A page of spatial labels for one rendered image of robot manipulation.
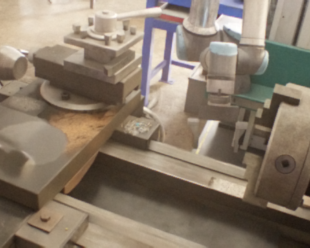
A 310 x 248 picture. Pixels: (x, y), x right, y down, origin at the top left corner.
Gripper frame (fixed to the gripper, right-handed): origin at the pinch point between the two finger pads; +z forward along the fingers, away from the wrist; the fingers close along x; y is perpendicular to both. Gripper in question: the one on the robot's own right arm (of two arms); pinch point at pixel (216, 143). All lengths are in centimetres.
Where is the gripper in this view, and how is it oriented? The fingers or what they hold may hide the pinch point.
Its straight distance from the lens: 144.4
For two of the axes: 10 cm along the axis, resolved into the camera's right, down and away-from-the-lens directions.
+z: -0.6, 9.9, 1.5
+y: 1.5, -1.4, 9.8
